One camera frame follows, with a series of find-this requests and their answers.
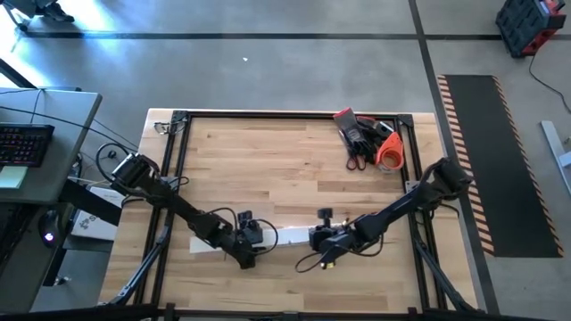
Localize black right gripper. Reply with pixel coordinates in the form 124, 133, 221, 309
308, 208, 360, 271

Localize black keyboard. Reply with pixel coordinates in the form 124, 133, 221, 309
0, 123, 55, 169

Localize orange tape dispenser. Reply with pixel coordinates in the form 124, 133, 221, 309
374, 131, 406, 171

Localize light grey metal beam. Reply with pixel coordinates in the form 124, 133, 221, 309
540, 119, 571, 197

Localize black desk cable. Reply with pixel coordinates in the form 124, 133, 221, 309
0, 104, 139, 153

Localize black red tool crate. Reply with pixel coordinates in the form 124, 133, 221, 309
494, 0, 567, 58

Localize black hazard-striped floor mat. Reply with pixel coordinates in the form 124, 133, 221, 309
436, 73, 564, 259

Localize red handled scissors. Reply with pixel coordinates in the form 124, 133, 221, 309
345, 133, 368, 172

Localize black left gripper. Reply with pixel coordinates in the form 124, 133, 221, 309
221, 211, 266, 270

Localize blue aluminium rail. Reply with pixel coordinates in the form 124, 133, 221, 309
104, 109, 481, 313

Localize black work glove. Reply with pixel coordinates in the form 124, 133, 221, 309
356, 115, 396, 155

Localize black floor cable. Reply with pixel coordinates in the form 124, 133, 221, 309
528, 52, 571, 115

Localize green sticky note pad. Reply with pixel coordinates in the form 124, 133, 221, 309
0, 165, 29, 191

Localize person's shoe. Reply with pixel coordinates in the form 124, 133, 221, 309
42, 0, 76, 23

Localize grey desk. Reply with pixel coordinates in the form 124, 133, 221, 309
0, 87, 103, 206

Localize clear safety glasses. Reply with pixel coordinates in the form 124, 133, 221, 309
153, 120, 179, 136

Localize white cardboard box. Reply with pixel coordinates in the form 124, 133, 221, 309
69, 185, 124, 243

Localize black computer mouse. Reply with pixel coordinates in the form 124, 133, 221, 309
37, 210, 62, 249

